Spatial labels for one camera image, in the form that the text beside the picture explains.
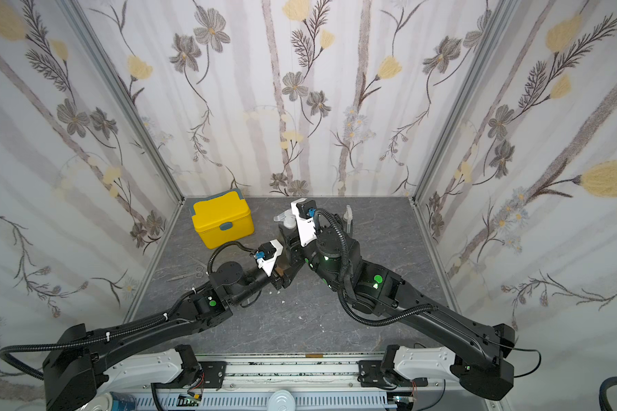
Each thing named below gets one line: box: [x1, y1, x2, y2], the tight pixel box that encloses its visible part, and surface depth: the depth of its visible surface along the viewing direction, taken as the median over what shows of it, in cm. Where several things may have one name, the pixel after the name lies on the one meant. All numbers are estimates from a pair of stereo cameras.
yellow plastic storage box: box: [190, 188, 256, 251], surface depth 100 cm
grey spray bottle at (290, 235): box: [276, 224, 300, 270], surface depth 56 cm
